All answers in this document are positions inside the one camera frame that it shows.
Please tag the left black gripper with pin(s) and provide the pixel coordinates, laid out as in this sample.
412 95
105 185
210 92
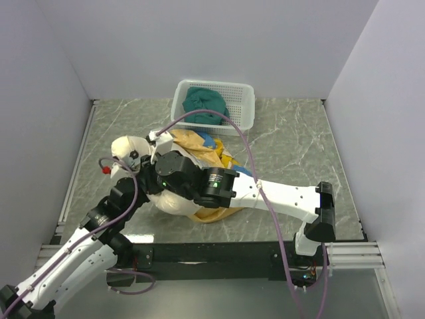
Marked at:
147 199

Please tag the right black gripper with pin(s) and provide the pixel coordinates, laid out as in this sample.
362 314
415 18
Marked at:
150 159

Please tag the blue yellow Pikachu pillowcase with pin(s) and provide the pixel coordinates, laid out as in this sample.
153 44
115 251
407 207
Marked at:
208 151

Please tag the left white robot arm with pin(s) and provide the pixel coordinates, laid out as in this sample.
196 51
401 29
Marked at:
96 245

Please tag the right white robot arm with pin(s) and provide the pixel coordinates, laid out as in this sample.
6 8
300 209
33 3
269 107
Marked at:
220 187

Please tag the green cloth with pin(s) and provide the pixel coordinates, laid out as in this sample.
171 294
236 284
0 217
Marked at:
198 98

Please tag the white plastic basket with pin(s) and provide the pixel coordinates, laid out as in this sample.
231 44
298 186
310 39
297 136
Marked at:
239 98

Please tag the black base bar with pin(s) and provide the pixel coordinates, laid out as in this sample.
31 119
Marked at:
201 261

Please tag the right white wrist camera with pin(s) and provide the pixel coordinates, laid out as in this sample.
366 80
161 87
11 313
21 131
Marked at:
159 143

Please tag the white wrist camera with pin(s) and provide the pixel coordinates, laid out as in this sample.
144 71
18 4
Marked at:
115 171
159 143

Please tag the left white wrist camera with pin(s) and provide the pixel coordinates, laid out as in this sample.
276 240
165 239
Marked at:
115 171

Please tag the aluminium frame rail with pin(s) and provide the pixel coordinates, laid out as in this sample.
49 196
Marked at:
355 255

